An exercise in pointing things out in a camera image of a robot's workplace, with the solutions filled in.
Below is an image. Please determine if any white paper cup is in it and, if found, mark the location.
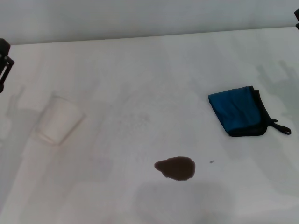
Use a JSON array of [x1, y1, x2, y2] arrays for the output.
[[35, 92, 87, 147]]

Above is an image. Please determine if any blue rag with black edging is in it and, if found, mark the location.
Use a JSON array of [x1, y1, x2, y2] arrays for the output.
[[207, 85, 292, 138]]

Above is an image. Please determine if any dark brown liquid stain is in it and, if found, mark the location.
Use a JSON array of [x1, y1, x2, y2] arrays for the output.
[[154, 156, 196, 182]]

